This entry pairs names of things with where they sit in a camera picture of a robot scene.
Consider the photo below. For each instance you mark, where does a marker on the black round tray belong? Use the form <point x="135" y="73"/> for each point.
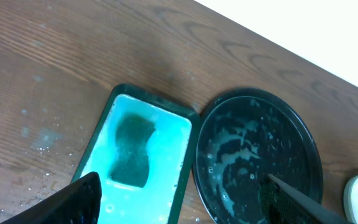
<point x="247" y="134"/>

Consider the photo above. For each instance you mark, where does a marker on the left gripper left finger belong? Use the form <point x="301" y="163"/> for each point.
<point x="78" y="202"/>

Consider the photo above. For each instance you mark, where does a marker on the dark green sponge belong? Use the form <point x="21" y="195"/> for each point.
<point x="131" y="166"/>

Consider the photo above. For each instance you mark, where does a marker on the green rectangular soapy tray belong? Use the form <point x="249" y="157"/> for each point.
<point x="171" y="152"/>

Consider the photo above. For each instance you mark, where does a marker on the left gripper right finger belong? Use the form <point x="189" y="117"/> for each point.
<point x="280" y="203"/>

